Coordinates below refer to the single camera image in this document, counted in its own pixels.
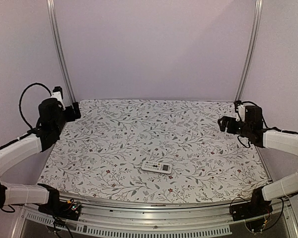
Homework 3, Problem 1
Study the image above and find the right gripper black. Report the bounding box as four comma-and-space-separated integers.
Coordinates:
217, 116, 251, 138

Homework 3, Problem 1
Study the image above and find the white remote control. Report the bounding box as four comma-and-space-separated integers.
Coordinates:
141, 161, 172, 174

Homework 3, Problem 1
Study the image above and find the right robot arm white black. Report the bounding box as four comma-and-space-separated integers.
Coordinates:
218, 101, 298, 216

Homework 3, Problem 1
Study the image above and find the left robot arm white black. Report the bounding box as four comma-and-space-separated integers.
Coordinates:
0, 97, 81, 215

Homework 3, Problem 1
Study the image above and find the floral patterned table mat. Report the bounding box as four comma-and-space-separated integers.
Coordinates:
38, 100, 270, 203

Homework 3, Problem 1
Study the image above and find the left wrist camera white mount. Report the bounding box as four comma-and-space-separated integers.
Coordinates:
51, 86, 65, 111

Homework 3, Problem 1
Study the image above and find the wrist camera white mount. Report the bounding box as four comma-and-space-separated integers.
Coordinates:
51, 86, 65, 111
234, 100, 245, 122

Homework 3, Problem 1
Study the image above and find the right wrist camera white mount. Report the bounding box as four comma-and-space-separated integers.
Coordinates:
234, 100, 245, 122

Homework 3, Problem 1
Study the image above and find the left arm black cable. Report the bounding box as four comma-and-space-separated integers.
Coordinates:
18, 83, 54, 129

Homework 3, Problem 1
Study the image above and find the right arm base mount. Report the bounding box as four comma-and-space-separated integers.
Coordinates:
229, 187, 273, 221

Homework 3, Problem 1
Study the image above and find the aluminium front rail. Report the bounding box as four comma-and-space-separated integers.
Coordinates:
11, 193, 298, 238

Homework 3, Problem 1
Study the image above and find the left aluminium frame post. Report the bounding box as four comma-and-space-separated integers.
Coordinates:
46, 0, 76, 103

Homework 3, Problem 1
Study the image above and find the aluminium frame post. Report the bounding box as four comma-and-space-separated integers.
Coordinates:
234, 0, 263, 101
46, 0, 76, 103

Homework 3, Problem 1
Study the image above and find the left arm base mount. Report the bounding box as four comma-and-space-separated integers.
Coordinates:
38, 183, 81, 221

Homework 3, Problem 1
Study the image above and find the right aluminium frame post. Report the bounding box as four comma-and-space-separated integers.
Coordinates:
234, 0, 263, 101

